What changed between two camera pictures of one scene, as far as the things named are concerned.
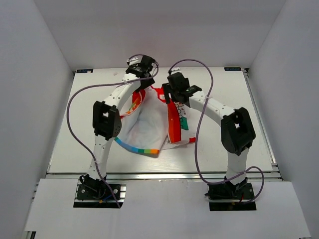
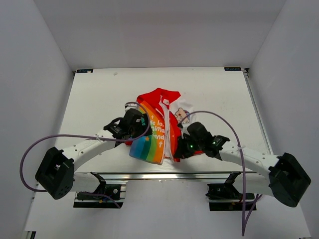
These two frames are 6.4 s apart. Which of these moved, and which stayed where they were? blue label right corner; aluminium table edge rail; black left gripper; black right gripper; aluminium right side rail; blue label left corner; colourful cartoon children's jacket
Moved: colourful cartoon children's jacket; black right gripper; black left gripper
Stayed: aluminium table edge rail; aluminium right side rail; blue label left corner; blue label right corner
